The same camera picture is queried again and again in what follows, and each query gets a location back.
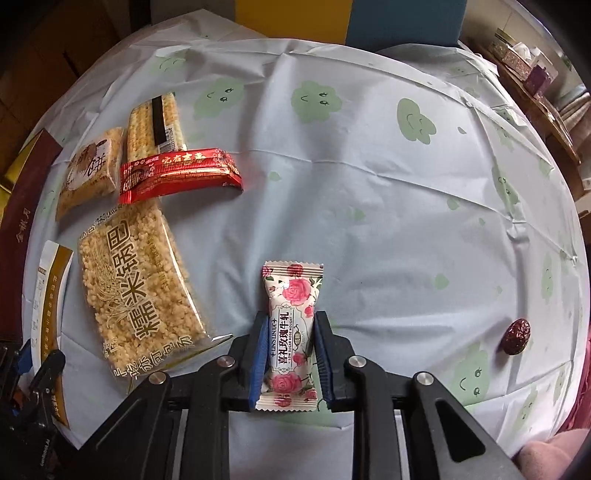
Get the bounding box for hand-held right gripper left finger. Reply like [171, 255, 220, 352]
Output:
[78, 311, 271, 480]

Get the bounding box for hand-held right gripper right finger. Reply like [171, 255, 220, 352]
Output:
[313, 311, 522, 480]

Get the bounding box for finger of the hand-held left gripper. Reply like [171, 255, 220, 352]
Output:
[27, 349, 66, 418]
[14, 339, 34, 374]

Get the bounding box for rose print candy packet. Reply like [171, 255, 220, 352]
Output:
[255, 261, 324, 412]

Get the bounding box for puffed rice cracker packet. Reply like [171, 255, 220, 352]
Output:
[76, 200, 234, 395]

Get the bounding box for gold tin box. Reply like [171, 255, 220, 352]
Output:
[0, 128, 64, 333]

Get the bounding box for brown cake packet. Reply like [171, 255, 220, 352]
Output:
[55, 127, 126, 222]

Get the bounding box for gold edged snack bag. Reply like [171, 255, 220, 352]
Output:
[32, 240, 75, 428]

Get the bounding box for cloud print plastic sheet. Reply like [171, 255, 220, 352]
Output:
[21, 23, 587, 480]

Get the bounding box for red date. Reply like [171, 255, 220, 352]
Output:
[501, 318, 533, 356]

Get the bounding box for red foil snack bar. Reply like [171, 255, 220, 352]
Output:
[117, 148, 245, 205]

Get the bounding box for yellow cracker bar black stripe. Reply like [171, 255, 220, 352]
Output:
[126, 92, 190, 162]

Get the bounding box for wooden bedside table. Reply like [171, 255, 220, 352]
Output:
[462, 39, 591, 195]

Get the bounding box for grey yellow blue headboard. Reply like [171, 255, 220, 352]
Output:
[235, 0, 467, 54]

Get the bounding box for purple box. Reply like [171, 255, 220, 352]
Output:
[526, 65, 559, 100]

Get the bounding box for pink floral tissue box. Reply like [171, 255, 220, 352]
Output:
[501, 46, 541, 79]

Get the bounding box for green white box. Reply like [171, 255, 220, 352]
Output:
[492, 28, 518, 51]

